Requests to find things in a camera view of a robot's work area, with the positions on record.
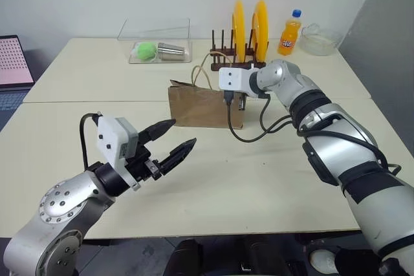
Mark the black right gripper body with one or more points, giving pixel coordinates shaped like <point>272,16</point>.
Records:
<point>243,102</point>

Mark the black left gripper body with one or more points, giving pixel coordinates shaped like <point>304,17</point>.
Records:
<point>141,166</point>

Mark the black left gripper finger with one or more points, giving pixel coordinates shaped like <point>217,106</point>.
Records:
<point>157,130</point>
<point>178,155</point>

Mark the brown paper bag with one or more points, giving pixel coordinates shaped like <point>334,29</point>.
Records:
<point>200,108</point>

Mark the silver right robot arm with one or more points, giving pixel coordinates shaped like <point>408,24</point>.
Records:
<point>336,133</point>

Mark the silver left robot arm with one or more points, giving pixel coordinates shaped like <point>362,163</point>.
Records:
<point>61,214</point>

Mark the dark wooden dish rack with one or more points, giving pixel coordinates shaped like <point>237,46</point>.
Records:
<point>223,54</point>

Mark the yellow plate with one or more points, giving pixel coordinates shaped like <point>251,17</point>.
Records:
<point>239,28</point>
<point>261,27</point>

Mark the green fuzzy ball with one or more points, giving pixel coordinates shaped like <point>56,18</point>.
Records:
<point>146,51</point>

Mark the stainless steel cup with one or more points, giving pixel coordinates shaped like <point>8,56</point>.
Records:
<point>171,51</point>

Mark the orange soda bottle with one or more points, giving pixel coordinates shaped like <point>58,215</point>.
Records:
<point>288,37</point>

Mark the clear plastic box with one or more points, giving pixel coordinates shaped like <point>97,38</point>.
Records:
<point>155,35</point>

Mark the clear glass bowl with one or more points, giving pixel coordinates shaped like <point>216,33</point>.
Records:
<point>318,41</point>

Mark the black rounded shape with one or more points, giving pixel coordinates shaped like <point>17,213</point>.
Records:
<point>187,258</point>

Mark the grey partition panel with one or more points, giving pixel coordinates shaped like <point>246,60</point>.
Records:
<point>385,46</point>

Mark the open laptop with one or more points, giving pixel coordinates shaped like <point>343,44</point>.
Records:
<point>11,66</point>

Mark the white rounded shape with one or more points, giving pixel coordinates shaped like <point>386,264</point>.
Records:
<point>323,261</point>

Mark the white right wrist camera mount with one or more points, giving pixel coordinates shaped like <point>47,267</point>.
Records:
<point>233,78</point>

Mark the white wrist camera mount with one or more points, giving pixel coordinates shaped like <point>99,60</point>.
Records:
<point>233,78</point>
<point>110,137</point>

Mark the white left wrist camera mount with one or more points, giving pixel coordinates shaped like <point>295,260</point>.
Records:
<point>110,137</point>

